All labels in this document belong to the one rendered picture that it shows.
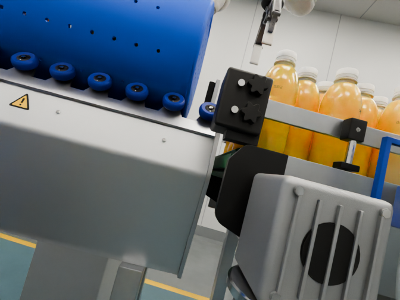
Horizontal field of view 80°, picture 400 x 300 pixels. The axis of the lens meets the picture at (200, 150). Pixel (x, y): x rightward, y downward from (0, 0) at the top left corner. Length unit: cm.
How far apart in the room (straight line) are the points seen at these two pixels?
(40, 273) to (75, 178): 74
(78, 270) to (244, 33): 341
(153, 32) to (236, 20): 342
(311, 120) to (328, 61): 346
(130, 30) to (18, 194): 37
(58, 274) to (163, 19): 98
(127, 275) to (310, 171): 38
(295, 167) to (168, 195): 23
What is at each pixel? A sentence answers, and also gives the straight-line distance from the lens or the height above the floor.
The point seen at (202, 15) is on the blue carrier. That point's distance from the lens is 53.
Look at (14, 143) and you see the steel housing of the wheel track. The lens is 54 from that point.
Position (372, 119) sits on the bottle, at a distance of 59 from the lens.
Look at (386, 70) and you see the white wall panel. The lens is 416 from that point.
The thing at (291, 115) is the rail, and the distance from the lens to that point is 41.
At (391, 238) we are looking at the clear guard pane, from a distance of 41.
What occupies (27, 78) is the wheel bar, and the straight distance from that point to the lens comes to 58.
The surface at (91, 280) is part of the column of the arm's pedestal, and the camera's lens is 111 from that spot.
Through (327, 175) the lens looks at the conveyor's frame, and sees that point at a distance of 41.
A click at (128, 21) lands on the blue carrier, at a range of 52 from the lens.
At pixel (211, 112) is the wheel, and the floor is 96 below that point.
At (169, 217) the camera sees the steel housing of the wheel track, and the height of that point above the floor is 74.
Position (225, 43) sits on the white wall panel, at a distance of 371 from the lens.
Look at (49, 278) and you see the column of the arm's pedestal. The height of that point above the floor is 30.
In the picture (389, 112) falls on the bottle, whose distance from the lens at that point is 60.
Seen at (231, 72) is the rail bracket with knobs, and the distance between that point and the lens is 37.
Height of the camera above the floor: 84
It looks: 5 degrees up
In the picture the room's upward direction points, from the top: 15 degrees clockwise
